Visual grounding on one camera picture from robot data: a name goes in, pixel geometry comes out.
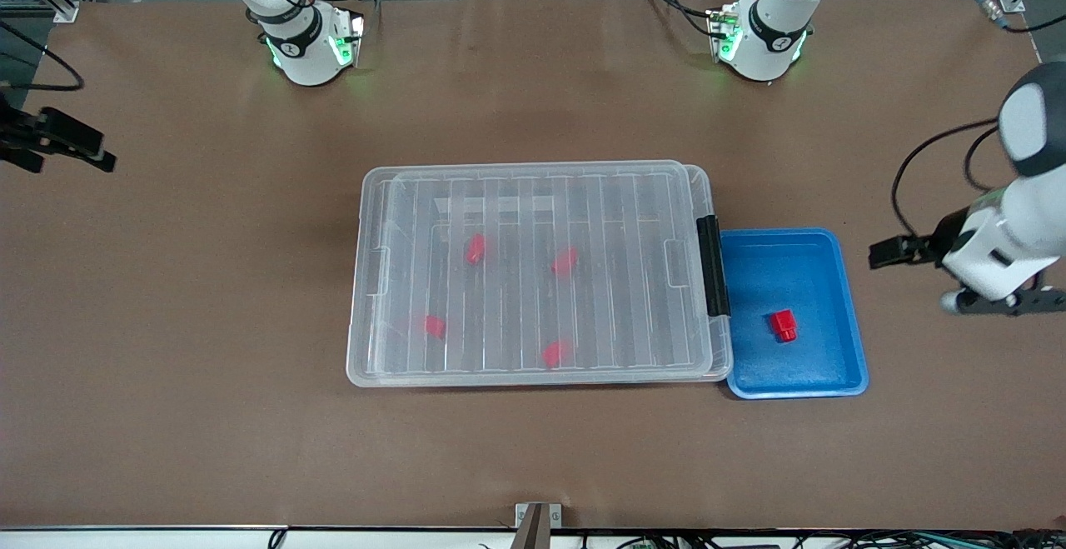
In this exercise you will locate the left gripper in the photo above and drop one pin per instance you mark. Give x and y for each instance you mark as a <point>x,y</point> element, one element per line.
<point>934,243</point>

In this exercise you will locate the red block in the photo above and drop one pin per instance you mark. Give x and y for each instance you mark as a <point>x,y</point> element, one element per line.
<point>565,262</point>
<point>783,326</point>
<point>555,353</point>
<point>475,249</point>
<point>435,326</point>

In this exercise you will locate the clear ribbed plastic lid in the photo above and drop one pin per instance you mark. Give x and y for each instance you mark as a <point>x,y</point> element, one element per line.
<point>533,282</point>

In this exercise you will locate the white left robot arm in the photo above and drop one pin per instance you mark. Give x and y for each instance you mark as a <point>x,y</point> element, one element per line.
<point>1037,199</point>

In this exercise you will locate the black box latch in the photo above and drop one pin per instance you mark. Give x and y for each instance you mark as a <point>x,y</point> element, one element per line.
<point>713,266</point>

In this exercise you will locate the clear plastic storage box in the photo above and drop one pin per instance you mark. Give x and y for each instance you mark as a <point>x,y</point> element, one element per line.
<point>720,349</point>

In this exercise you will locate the base connector box green light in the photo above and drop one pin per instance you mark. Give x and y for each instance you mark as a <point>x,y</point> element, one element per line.
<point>346,37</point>
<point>724,32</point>

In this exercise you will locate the blue plastic tray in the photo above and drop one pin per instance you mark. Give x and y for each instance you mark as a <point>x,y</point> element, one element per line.
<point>799,274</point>

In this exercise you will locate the brown table cover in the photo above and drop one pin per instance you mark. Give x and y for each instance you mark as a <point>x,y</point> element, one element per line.
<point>208,324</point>

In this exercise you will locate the metal table edge bracket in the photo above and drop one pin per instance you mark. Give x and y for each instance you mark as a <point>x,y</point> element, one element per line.
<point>537,524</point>

